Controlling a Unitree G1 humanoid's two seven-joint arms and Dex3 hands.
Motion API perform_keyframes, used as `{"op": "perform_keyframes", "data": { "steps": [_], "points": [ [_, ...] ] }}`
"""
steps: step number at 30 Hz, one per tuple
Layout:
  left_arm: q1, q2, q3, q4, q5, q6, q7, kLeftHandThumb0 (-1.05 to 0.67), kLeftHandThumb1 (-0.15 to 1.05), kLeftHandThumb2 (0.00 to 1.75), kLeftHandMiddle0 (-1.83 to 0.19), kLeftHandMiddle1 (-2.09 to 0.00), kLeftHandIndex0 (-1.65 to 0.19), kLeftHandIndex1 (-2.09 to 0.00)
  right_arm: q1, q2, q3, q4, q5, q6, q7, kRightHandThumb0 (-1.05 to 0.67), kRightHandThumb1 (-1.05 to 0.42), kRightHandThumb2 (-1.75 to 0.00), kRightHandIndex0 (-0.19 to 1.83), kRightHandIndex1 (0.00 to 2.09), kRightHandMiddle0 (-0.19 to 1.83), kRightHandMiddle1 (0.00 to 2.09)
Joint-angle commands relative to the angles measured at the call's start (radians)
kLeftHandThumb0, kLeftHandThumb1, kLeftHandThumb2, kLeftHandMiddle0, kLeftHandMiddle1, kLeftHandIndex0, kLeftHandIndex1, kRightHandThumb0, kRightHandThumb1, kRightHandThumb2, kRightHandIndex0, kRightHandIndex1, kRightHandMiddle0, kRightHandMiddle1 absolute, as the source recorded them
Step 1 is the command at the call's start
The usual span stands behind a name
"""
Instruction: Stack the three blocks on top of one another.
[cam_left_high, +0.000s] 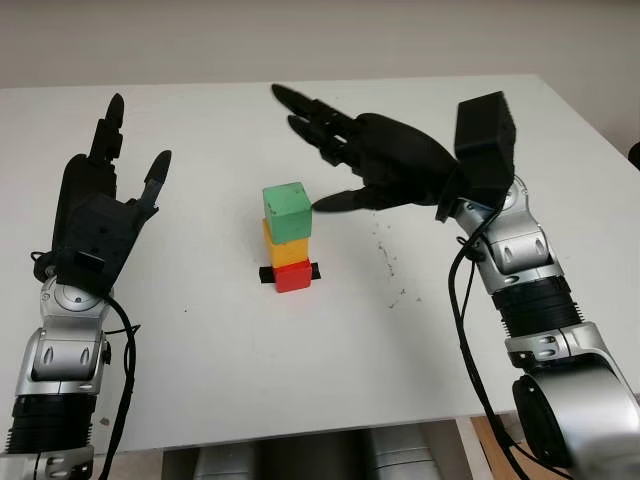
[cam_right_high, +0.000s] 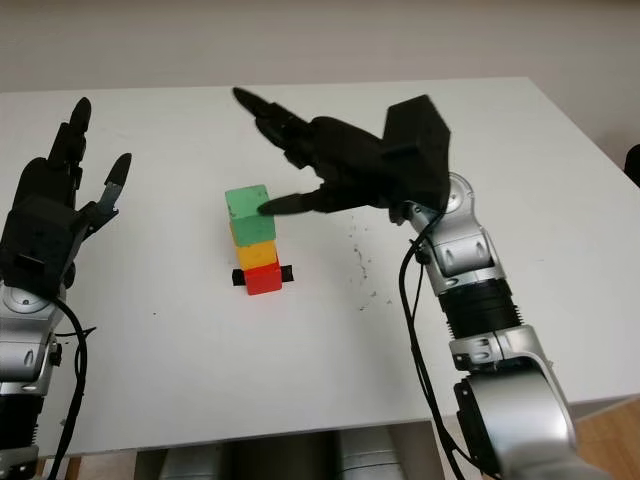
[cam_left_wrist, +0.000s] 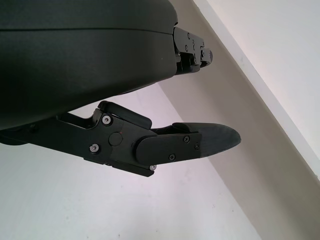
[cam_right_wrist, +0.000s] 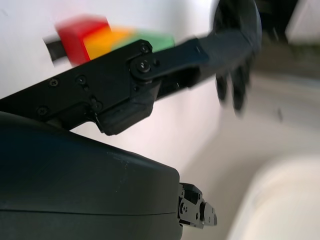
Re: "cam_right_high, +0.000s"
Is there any red cube block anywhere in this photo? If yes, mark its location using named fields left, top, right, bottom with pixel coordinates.
left=243, top=263, right=283, bottom=298

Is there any black tape strip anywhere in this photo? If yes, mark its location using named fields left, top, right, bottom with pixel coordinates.
left=231, top=266, right=295, bottom=289

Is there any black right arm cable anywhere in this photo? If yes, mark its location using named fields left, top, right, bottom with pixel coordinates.
left=398, top=238, right=482, bottom=480

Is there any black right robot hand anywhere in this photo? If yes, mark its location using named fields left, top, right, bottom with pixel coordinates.
left=232, top=87, right=441, bottom=226

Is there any green cube block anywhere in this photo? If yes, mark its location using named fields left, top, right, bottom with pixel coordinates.
left=224, top=184, right=278, bottom=247

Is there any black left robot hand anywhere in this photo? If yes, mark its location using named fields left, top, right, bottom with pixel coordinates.
left=12, top=97, right=134, bottom=301

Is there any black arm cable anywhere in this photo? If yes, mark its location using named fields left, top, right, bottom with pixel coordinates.
left=398, top=238, right=482, bottom=480
left=49, top=299, right=97, bottom=480

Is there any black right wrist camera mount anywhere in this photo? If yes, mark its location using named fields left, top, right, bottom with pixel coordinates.
left=382, top=93, right=454, bottom=211

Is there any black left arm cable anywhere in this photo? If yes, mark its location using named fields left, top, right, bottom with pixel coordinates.
left=49, top=299, right=97, bottom=480

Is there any white table leg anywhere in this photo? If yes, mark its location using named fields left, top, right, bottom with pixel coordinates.
left=429, top=419, right=452, bottom=480

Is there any black chair part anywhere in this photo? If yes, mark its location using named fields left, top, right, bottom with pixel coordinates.
left=624, top=144, right=640, bottom=189

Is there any yellow cube block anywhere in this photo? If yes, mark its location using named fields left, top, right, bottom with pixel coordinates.
left=234, top=239, right=279, bottom=272

